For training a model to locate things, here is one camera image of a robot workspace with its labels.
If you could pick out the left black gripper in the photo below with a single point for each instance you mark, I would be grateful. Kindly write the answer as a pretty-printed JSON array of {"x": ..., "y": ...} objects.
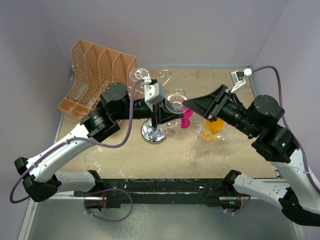
[{"x": 162, "y": 116}]

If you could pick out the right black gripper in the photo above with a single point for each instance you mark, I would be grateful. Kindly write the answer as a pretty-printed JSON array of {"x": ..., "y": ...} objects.
[{"x": 209, "y": 105}]

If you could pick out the clear wine glass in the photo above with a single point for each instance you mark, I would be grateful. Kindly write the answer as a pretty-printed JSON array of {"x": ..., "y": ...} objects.
[
  {"x": 174, "y": 104},
  {"x": 141, "y": 75}
]

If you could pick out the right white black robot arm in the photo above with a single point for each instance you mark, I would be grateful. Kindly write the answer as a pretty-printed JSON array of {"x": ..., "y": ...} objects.
[{"x": 298, "y": 200}]

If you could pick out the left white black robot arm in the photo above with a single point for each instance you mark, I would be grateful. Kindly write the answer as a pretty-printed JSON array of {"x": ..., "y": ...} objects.
[{"x": 109, "y": 125}]

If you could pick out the chrome wine glass rack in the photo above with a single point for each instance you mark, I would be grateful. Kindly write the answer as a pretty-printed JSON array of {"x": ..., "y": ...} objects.
[{"x": 152, "y": 133}]

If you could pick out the pink plastic goblet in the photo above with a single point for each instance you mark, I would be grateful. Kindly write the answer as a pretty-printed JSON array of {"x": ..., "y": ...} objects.
[{"x": 185, "y": 121}]

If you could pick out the orange plastic goblet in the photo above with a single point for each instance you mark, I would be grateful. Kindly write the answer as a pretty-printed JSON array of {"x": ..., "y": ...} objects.
[{"x": 214, "y": 127}]

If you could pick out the small clear glass orange inside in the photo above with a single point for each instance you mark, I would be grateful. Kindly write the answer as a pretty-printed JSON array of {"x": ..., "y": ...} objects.
[{"x": 205, "y": 135}]

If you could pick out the clear glass behind orange goblet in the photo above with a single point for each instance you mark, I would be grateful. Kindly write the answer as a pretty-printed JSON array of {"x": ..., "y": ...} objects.
[{"x": 221, "y": 136}]

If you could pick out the clear glass front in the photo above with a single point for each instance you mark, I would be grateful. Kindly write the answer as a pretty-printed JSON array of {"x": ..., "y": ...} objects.
[{"x": 196, "y": 151}]

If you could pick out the orange plastic file organizer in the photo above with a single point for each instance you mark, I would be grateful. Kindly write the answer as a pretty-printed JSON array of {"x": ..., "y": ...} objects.
[{"x": 98, "y": 66}]

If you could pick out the grey card in organizer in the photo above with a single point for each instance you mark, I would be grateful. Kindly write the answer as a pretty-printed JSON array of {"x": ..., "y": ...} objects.
[{"x": 80, "y": 90}]

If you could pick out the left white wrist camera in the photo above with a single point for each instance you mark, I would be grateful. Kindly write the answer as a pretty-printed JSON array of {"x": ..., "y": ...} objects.
[{"x": 154, "y": 92}]

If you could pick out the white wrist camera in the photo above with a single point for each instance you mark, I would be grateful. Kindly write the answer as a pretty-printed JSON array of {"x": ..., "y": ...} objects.
[
  {"x": 239, "y": 79},
  {"x": 154, "y": 92}
]

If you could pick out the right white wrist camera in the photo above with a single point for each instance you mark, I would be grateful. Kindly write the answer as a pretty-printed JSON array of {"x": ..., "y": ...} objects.
[{"x": 239, "y": 79}]

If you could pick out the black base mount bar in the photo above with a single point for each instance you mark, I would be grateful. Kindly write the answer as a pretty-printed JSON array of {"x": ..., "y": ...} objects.
[{"x": 211, "y": 192}]

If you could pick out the aluminium frame rails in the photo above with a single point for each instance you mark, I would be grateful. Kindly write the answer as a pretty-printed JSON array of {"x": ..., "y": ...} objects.
[{"x": 64, "y": 218}]

